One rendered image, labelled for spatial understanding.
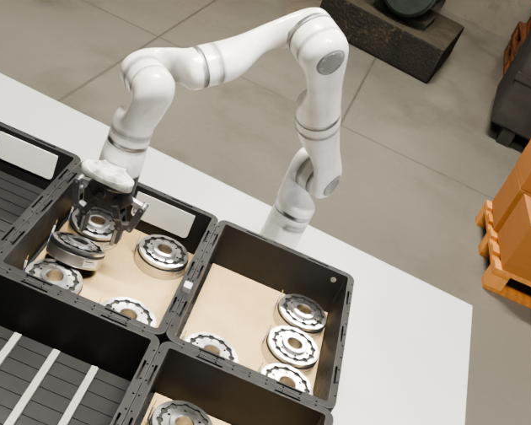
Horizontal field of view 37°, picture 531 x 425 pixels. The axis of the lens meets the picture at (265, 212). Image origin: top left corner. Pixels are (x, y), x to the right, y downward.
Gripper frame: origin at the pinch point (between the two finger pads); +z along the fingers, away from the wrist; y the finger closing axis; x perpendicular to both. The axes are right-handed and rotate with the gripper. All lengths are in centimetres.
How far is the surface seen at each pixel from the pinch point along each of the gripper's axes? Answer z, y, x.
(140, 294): 9.6, -11.0, -0.1
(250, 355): 9.8, -34.4, 2.3
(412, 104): 91, -81, -405
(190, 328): 9.7, -22.3, 2.5
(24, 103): 22, 47, -68
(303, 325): 6.9, -41.6, -9.1
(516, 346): 93, -145, -176
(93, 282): 9.6, -2.6, 2.5
